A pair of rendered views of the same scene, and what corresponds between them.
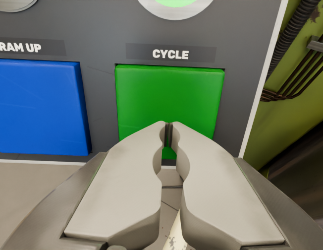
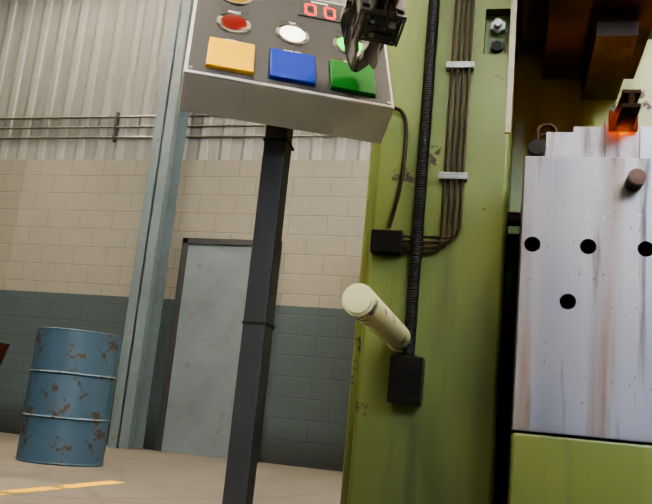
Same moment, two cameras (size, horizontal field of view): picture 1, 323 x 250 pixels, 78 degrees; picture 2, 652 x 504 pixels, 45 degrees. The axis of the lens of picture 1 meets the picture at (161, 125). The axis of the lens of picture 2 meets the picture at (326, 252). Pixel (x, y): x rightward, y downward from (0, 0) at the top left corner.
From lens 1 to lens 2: 1.31 m
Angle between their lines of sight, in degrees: 70
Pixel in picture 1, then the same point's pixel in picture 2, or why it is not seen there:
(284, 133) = (479, 304)
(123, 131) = (333, 76)
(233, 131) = (384, 89)
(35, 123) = (293, 67)
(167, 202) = not seen: outside the picture
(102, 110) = (322, 73)
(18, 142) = (282, 72)
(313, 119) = (493, 262)
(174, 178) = not seen: outside the picture
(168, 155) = (355, 88)
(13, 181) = not seen: outside the picture
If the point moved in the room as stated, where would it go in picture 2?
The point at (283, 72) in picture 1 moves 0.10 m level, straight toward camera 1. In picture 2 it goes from (436, 215) to (418, 201)
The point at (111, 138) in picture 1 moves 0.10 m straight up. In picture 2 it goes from (325, 82) to (331, 26)
